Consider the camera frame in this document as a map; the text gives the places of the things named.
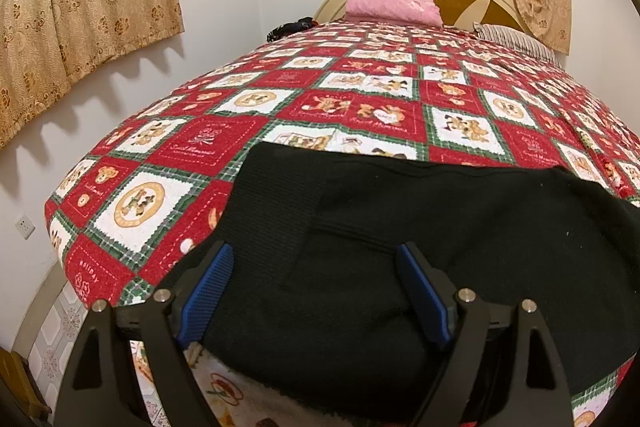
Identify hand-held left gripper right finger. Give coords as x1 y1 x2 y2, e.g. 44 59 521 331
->
396 242 576 427

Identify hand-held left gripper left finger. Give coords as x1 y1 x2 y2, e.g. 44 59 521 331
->
55 239 236 427

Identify black pants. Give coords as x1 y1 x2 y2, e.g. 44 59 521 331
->
202 142 640 423

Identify red patchwork printed blanket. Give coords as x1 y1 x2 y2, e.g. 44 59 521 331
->
44 19 640 427

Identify brown wooden cabinet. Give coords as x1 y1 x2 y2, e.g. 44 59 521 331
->
0 347 32 413

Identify dark patterned cloth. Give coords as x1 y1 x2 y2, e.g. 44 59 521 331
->
265 17 318 44

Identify striped pillow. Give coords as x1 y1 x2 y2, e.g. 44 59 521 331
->
472 23 563 64

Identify pink folded pillow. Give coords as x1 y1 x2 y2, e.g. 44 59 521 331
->
346 0 442 28

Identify white wall socket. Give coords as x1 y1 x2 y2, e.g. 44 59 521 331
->
15 214 37 240

